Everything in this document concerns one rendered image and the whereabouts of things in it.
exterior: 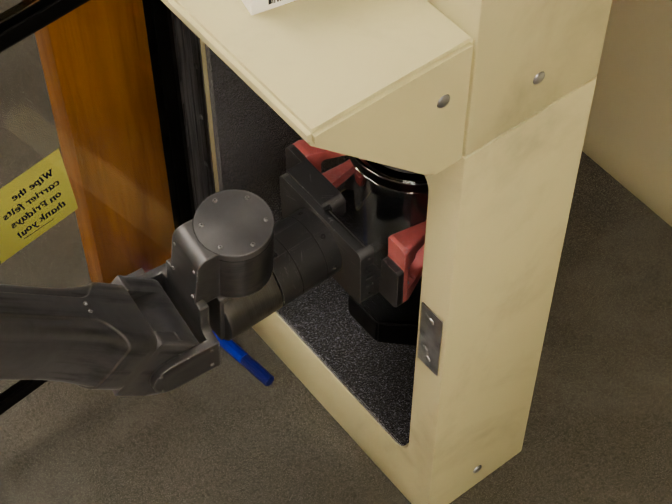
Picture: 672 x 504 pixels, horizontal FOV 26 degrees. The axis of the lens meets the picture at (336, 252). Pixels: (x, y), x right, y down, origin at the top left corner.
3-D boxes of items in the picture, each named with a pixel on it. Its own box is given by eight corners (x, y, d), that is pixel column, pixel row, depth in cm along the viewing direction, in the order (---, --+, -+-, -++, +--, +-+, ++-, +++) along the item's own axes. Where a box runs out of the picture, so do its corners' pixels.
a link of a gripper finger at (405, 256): (419, 150, 114) (324, 208, 111) (479, 206, 110) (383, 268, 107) (416, 204, 119) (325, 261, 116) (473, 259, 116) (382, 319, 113)
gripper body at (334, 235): (297, 162, 113) (220, 208, 111) (379, 244, 109) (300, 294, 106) (300, 213, 119) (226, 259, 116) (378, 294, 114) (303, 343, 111)
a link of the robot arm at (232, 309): (178, 307, 112) (221, 360, 110) (174, 260, 107) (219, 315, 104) (251, 262, 115) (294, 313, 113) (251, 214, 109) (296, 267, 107)
